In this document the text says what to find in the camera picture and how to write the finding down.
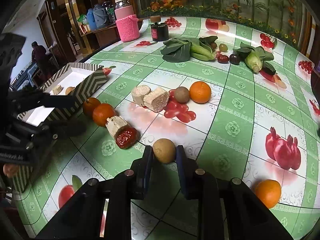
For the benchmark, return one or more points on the brown round pear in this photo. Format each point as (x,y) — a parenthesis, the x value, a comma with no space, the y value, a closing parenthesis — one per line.
(68,90)

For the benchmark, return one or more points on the blue thermos jug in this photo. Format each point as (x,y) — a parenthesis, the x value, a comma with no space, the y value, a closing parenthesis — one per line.
(91,21)

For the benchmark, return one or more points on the dark purple plum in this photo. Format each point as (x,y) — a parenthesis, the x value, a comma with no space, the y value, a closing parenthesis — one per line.
(234,59)

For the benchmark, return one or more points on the small tangerine with stem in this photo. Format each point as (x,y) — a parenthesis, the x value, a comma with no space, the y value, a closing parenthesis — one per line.
(89,105)

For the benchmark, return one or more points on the large orange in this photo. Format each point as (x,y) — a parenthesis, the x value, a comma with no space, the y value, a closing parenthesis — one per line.
(269,192)

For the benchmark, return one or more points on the green grape fruit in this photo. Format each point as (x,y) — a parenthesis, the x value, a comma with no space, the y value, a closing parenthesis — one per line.
(223,47)

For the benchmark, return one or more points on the bok choy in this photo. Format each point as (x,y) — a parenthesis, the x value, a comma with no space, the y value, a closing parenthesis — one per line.
(181,49)
(256,58)

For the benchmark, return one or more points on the black tea canister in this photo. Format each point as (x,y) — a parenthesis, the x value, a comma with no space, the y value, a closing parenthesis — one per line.
(159,30)

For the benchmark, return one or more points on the brown kiwi fruit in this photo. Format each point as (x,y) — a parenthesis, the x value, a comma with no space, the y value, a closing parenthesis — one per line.
(182,95)

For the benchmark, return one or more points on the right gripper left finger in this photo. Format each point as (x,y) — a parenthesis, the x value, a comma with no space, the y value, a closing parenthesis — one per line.
(142,170)

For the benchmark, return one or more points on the pink knit sleeved jar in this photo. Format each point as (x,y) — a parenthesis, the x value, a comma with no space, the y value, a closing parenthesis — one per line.
(126,21)

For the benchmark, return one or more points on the small brown fruit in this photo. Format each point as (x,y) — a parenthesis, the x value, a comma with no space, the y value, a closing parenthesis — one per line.
(213,45)

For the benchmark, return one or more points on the person in background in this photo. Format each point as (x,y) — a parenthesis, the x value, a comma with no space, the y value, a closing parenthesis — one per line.
(38,55)

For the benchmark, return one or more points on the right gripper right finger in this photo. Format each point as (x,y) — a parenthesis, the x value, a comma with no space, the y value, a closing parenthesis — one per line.
(187,172)

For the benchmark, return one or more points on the bok choy left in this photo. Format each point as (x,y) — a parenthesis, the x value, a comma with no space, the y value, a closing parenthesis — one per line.
(181,49)

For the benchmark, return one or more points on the bok choy right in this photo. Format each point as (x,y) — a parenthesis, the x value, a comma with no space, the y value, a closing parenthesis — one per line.
(256,58)

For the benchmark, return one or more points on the operator left hand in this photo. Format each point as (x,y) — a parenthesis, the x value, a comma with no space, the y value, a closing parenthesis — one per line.
(10,170)

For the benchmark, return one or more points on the striped white tray box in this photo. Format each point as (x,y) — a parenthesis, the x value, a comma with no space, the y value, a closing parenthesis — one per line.
(86,78)

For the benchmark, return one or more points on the red jujube date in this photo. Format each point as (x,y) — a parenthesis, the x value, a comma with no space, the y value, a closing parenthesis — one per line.
(127,137)

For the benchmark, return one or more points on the grey blue kettle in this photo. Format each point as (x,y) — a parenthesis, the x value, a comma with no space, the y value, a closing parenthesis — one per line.
(100,16)

